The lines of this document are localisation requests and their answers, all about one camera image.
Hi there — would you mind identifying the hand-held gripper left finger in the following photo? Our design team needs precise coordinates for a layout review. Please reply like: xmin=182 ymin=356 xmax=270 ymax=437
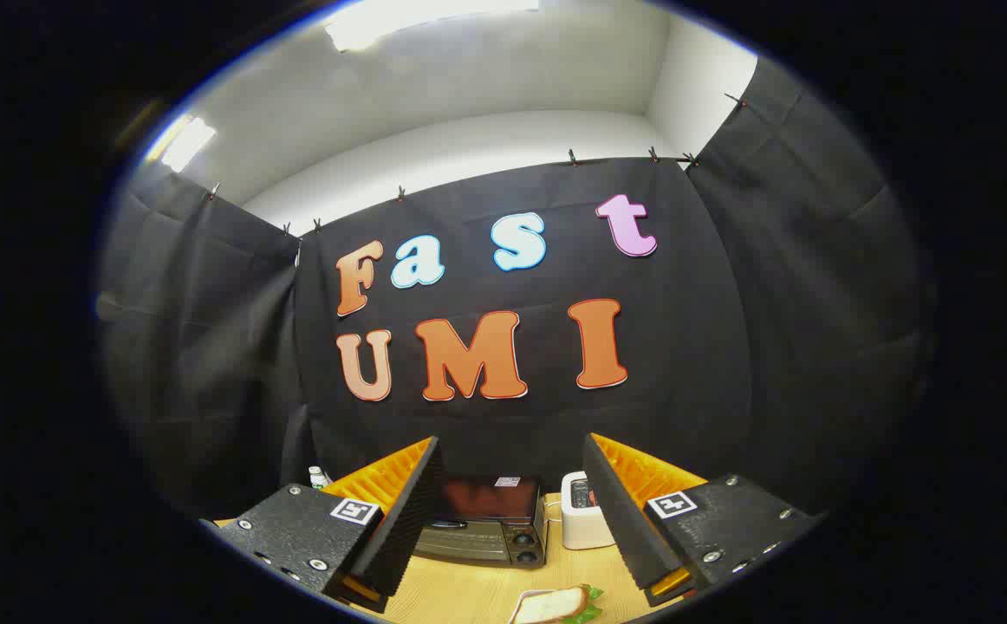
xmin=200 ymin=436 xmax=448 ymax=614

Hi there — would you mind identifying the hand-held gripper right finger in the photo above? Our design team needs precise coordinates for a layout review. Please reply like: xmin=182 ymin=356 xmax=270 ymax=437
xmin=582 ymin=432 xmax=825 ymax=609

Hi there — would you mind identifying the black toaster oven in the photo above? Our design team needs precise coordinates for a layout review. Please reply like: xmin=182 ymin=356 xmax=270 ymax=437
xmin=413 ymin=474 xmax=549 ymax=569

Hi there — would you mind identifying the sandwich with lettuce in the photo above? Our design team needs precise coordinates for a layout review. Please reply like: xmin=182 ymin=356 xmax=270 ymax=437
xmin=514 ymin=583 xmax=604 ymax=624

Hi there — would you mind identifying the white bread toaster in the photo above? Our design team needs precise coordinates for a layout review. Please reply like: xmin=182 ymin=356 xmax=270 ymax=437
xmin=561 ymin=471 xmax=617 ymax=550

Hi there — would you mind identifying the ceiling light panel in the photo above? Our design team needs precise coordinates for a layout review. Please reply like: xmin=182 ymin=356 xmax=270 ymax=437
xmin=157 ymin=115 xmax=218 ymax=174

